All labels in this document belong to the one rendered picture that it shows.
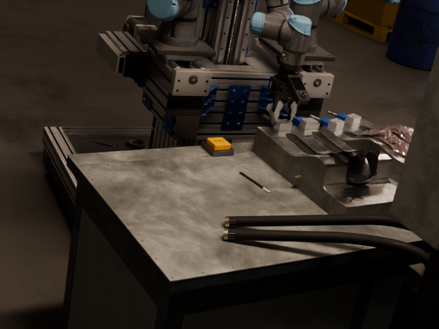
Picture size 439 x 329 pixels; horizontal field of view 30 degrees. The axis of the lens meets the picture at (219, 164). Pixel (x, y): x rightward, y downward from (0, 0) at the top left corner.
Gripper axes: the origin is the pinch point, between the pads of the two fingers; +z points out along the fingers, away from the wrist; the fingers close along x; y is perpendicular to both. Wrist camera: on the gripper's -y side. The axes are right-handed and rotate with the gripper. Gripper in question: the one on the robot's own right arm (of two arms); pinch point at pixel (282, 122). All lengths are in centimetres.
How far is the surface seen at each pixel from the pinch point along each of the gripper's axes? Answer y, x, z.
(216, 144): 1.6, 23.1, 7.3
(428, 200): -95, 32, -25
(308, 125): -2.3, -9.1, 0.3
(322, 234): -61, 27, 4
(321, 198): -36.8, 8.2, 8.0
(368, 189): -39.8, -6.6, 5.0
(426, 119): -88, 32, -41
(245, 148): 4.5, 9.2, 11.0
